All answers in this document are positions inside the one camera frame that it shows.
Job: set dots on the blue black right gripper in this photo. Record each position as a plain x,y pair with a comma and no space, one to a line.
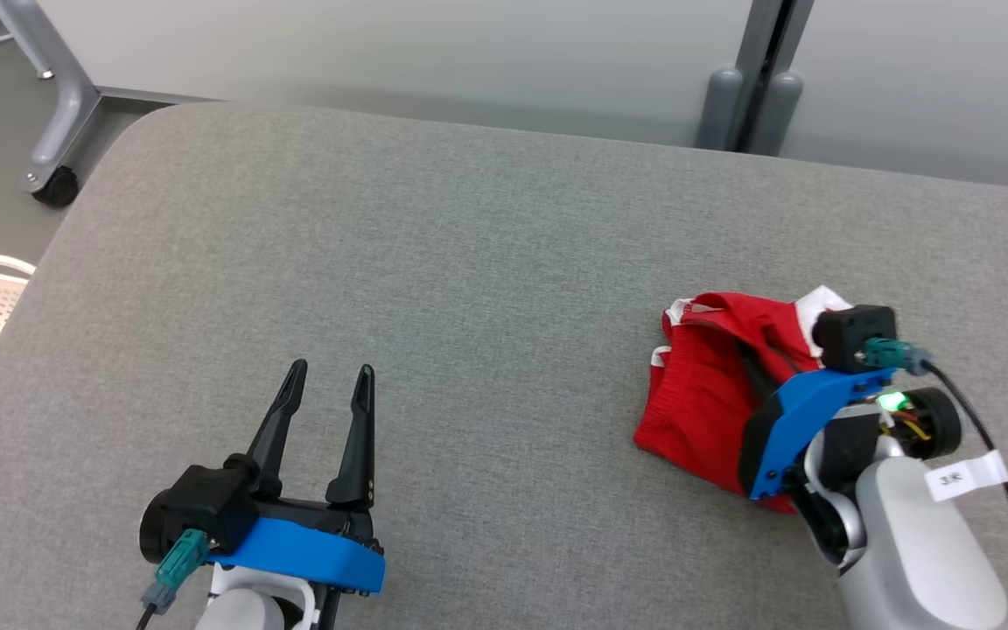
793,420

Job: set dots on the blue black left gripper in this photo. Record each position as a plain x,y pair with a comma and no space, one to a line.
311,551

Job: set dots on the red white shorts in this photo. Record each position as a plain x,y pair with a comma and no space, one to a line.
696,411

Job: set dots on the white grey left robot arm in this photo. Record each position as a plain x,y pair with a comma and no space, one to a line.
241,612

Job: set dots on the black caster wheel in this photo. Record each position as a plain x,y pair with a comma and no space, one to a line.
56,186

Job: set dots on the grey metal desk leg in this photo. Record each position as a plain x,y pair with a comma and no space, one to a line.
66,96

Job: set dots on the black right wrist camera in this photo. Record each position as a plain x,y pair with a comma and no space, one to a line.
850,337

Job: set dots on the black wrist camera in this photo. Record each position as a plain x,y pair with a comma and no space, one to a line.
206,503
850,337

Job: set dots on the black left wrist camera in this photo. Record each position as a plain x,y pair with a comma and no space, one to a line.
206,503

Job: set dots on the grey partition post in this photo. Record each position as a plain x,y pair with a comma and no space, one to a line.
718,114

